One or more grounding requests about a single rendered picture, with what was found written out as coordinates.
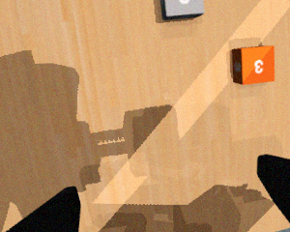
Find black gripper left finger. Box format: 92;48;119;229
6;186;80;232

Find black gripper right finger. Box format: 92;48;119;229
257;155;290;223

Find grey block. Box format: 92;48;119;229
160;0;204;20

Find orange block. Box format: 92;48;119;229
231;45;276;85

